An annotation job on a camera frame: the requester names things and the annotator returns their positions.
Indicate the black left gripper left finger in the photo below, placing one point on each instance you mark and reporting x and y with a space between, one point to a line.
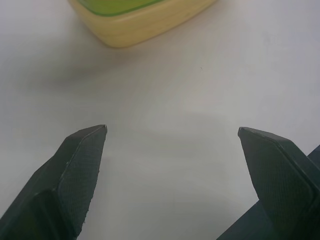
62 185

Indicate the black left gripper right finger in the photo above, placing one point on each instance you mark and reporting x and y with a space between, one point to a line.
282 180

